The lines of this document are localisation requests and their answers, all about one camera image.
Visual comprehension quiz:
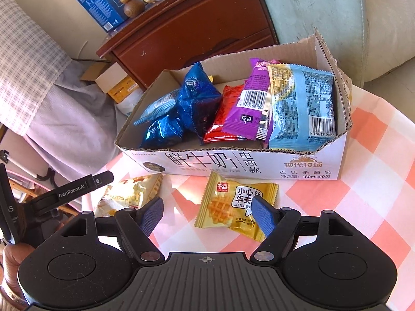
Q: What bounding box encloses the white pole with black hooks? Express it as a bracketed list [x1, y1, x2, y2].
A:
[0, 149, 56, 182]

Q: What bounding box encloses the shiny blue snack packet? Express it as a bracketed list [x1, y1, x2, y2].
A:
[139, 115, 186, 150]
[177, 62, 224, 134]

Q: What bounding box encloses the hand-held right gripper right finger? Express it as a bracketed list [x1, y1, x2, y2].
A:
[250, 195, 355, 264]

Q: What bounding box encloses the cream chip snack packet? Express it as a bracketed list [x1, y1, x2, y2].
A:
[95, 173, 163, 217]

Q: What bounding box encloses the small open cardboard box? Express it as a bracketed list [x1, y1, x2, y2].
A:
[80, 61, 130, 94]

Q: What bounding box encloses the light blue snack packet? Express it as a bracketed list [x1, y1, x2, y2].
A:
[266, 64, 336, 153]

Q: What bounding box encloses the brown wooden nightstand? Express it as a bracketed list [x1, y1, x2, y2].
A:
[95, 0, 279, 72]

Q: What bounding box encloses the red snack packet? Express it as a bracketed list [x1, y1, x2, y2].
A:
[204, 84, 247, 144]

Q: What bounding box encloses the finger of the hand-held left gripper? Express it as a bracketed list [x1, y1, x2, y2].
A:
[90, 171, 115, 189]

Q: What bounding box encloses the pale blue sofa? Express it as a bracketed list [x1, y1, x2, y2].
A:
[254, 0, 415, 88]

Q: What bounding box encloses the person's left hand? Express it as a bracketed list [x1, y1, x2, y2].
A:
[0, 242, 37, 308]

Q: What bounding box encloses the yellow waffle snack packet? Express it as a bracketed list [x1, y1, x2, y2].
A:
[194, 171, 280, 243]

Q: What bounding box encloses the white printed bag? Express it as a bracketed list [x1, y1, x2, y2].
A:
[117, 86, 146, 115]

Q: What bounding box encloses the wooden gourd ornament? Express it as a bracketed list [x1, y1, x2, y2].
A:
[116, 0, 145, 18]

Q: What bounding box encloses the blue carton box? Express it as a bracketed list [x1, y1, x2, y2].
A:
[67, 0, 153, 33]

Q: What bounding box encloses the plaid lavender cloth cover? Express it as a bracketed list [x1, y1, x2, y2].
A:
[0, 0, 122, 172]

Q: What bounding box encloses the orange white checked tablecloth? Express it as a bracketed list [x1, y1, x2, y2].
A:
[81, 84, 415, 311]

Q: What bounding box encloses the purple snack packet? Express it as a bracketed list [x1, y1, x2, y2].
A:
[224, 58, 280, 141]

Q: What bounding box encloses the yellow box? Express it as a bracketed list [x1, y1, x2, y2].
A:
[106, 78, 141, 102]

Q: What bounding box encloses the blue snack packet pale back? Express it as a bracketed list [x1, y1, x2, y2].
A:
[134, 91, 178, 126]

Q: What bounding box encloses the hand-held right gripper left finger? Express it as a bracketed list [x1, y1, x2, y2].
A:
[61, 196, 166, 264]

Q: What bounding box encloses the printed cardboard box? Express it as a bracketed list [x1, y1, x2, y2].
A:
[113, 29, 353, 181]

